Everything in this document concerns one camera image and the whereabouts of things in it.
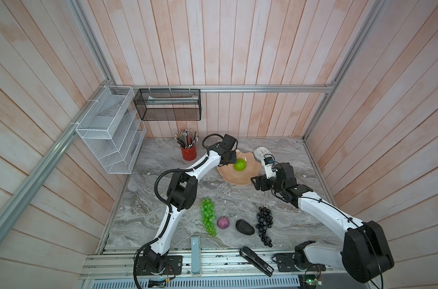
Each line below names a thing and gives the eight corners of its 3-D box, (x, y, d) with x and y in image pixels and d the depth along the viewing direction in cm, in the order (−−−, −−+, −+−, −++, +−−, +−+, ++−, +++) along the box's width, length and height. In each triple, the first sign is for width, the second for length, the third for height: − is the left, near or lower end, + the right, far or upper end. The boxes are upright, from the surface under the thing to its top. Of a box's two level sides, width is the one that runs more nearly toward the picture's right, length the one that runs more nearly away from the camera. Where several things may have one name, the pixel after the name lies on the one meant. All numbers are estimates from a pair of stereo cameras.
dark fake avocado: (233, 229, 84) (234, 226, 81) (236, 221, 87) (237, 218, 83) (251, 238, 82) (253, 235, 78) (254, 229, 84) (256, 226, 81)
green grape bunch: (202, 237, 83) (202, 234, 78) (201, 202, 93) (200, 198, 89) (217, 236, 83) (217, 232, 79) (214, 201, 94) (213, 197, 90)
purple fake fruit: (216, 224, 86) (216, 221, 82) (222, 217, 88) (222, 213, 85) (224, 231, 84) (224, 229, 80) (230, 224, 86) (231, 221, 82)
